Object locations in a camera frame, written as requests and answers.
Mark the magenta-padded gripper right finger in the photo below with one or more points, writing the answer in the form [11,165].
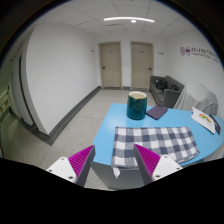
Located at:
[163,165]

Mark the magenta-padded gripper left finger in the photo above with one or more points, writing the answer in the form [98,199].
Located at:
[65,166]

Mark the grey white checked towel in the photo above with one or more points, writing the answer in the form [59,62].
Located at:
[160,140]

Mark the purple phone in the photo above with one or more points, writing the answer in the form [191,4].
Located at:
[157,112]

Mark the white rainbow print mouse pad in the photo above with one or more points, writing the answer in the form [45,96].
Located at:
[203,120]

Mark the dark teal mug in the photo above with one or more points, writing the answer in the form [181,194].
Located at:
[136,108]

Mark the black flat phone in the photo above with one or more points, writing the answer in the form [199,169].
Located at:
[216,124]

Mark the white cloth covered furniture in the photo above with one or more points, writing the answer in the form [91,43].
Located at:
[196,95]

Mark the black bag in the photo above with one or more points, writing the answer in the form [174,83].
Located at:
[161,84]

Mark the beige door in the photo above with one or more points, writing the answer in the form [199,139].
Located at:
[110,65]
[142,65]

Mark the small round ceiling light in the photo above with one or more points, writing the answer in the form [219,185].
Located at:
[133,21]

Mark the long ceiling light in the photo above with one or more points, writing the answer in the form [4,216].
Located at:
[128,19]

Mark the wall sign lettering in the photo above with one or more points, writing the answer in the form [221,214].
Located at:
[196,53]

